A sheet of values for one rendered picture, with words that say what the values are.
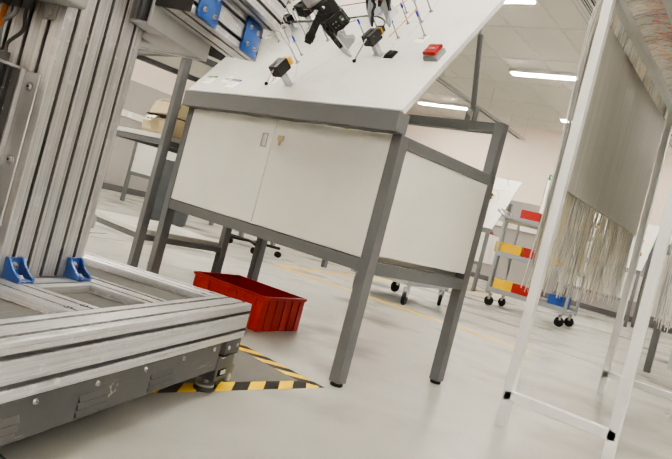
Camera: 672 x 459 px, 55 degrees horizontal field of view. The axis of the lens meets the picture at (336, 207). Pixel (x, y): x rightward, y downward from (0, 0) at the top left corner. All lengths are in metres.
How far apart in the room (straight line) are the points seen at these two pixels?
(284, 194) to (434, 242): 0.55
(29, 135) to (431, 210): 1.31
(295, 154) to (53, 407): 1.41
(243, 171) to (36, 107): 1.25
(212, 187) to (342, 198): 0.70
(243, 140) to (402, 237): 0.79
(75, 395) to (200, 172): 1.66
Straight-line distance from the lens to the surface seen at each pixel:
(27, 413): 1.10
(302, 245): 2.19
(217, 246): 3.20
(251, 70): 2.73
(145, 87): 10.91
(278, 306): 2.61
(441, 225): 2.26
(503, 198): 9.43
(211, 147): 2.69
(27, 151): 1.37
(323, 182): 2.18
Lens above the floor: 0.51
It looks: 1 degrees up
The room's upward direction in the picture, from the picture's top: 15 degrees clockwise
